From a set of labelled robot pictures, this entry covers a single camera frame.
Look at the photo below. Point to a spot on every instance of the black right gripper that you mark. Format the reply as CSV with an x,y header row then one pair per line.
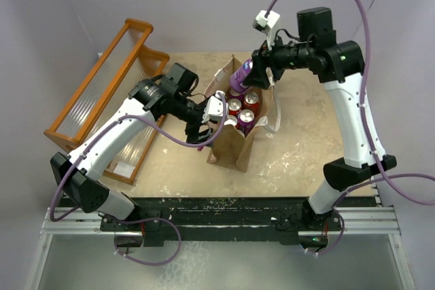
x,y
259,75

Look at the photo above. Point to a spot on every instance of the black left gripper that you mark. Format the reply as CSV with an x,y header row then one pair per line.
x,y
192,130

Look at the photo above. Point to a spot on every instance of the purple soda can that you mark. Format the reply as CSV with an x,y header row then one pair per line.
x,y
234,94
237,79
245,121

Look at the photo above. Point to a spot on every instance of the red cola can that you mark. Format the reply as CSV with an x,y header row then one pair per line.
x,y
231,121
251,101
234,106

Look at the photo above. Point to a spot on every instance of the brown canvas tote bag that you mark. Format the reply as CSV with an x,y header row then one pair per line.
x,y
231,149

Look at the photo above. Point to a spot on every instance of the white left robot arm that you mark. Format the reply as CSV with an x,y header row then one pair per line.
x,y
162,103

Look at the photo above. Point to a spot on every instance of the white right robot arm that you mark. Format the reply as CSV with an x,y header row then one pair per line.
x,y
339,68

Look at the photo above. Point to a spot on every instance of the orange wooden framed tray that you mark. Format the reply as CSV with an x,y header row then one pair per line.
x,y
125,62

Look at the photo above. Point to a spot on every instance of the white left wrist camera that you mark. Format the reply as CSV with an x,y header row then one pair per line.
x,y
216,108

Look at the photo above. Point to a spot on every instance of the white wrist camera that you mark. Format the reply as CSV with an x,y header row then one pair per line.
x,y
269,25
216,108

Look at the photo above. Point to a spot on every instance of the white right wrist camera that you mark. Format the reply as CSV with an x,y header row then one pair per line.
x,y
269,25

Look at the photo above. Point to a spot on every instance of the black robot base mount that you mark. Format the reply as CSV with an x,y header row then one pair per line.
x,y
285,220

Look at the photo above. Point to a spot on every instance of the aluminium front rail frame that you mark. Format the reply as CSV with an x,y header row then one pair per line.
x,y
76,254

